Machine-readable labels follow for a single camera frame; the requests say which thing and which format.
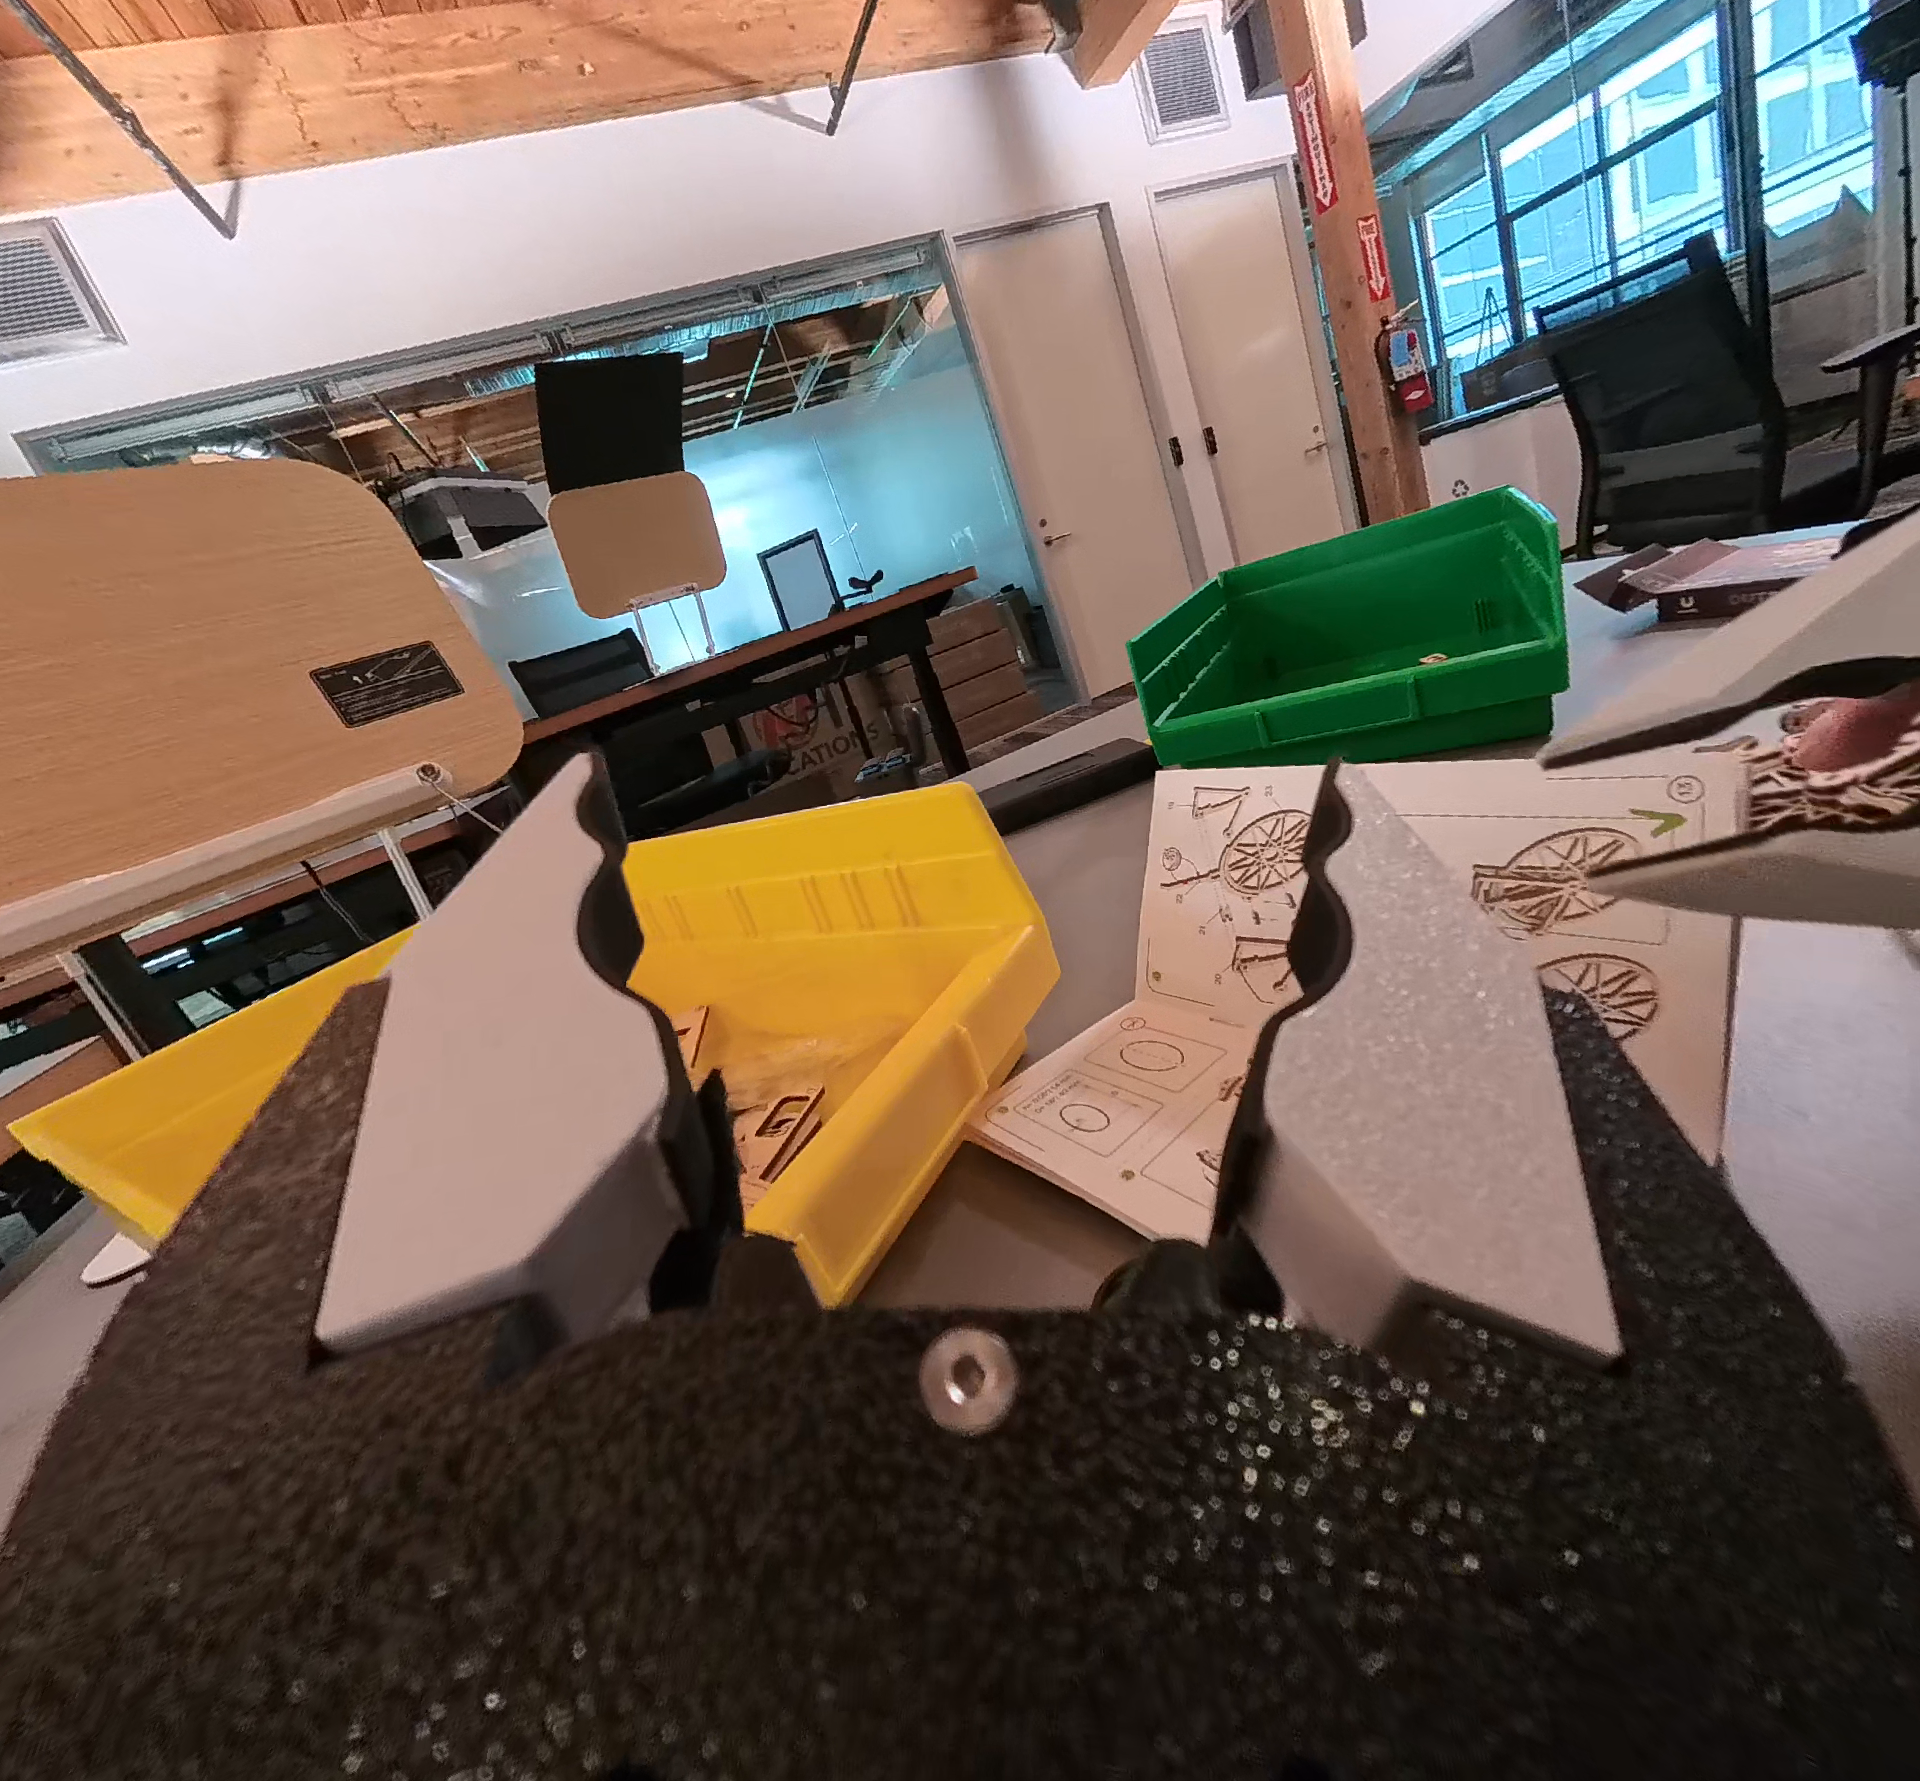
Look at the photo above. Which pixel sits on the red fire extinguisher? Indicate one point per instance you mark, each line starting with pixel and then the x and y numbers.
pixel 1409 363

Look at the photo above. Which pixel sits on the green plastic bin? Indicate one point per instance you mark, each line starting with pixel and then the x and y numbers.
pixel 1350 672

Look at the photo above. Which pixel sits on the black desk chair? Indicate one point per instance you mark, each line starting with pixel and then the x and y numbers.
pixel 599 700

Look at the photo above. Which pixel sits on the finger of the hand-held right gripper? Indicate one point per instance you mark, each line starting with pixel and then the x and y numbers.
pixel 1786 641
pixel 1786 881

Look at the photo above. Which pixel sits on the white recycling bin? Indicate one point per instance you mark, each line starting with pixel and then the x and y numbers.
pixel 1500 463

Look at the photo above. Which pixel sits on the ceiling vent grille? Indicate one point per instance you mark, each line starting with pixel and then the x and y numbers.
pixel 46 288

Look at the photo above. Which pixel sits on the stack of cardboard boxes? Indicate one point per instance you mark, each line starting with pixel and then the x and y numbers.
pixel 976 672

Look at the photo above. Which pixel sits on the black flag panel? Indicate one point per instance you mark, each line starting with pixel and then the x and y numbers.
pixel 609 417

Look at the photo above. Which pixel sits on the yellow plastic bin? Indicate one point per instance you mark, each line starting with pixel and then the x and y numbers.
pixel 857 898

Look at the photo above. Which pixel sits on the wooden support post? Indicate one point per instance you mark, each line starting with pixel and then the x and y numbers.
pixel 1337 236

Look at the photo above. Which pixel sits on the paper instruction booklet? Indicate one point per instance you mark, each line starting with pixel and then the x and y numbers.
pixel 1156 1030

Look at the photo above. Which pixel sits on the pile of wooden puzzle pieces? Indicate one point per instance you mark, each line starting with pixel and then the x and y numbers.
pixel 773 1121

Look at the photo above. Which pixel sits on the flat black block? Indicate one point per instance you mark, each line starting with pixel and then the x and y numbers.
pixel 1066 785

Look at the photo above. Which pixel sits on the long brown table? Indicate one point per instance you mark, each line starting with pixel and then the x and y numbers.
pixel 780 641

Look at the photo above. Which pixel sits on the dark puzzle box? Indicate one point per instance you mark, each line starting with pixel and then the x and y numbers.
pixel 1726 582

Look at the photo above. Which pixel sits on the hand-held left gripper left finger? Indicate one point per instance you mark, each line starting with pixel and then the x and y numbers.
pixel 495 1061

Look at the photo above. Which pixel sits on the black wall speaker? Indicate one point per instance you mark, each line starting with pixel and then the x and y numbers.
pixel 1252 42

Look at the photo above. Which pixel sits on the large tilted wooden tabletop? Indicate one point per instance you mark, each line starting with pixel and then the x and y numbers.
pixel 196 672

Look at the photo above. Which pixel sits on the white wall vent grille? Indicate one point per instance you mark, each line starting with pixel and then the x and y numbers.
pixel 1188 79

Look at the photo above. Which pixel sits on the white door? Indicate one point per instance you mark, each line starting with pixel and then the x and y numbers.
pixel 1252 373
pixel 1074 401

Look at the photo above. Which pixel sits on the black mesh office chair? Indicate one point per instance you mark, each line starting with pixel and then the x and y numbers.
pixel 1667 417

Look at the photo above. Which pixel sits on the small tilted wooden tabletop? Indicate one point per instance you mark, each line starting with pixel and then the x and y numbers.
pixel 638 550

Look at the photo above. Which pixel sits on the grey desk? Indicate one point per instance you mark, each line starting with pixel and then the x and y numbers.
pixel 1817 1061

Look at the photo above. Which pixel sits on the wooden wheel puzzle piece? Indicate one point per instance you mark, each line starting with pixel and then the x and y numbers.
pixel 1822 791

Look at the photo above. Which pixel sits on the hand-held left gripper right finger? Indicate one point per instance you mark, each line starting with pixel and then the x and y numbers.
pixel 1427 1061

